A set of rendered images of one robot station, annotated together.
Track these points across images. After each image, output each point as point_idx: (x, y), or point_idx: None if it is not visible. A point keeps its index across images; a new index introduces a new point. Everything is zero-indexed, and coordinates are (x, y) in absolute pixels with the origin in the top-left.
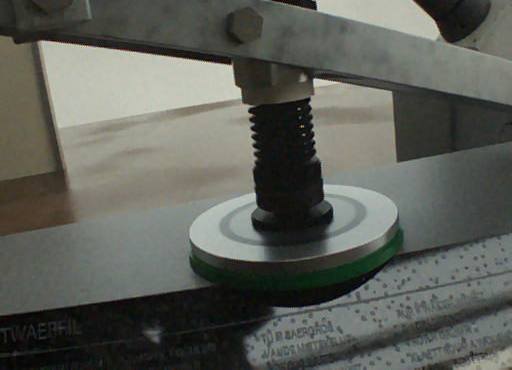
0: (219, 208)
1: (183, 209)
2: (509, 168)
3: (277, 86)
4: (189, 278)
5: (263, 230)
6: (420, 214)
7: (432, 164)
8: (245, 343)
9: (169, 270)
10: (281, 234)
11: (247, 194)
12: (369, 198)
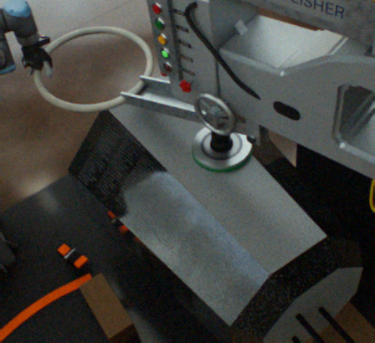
0: (218, 164)
1: (200, 191)
2: (152, 113)
3: None
4: (250, 161)
5: (233, 146)
6: (198, 127)
7: (145, 133)
8: (258, 154)
9: (248, 168)
10: (234, 141)
11: (181, 178)
12: (205, 131)
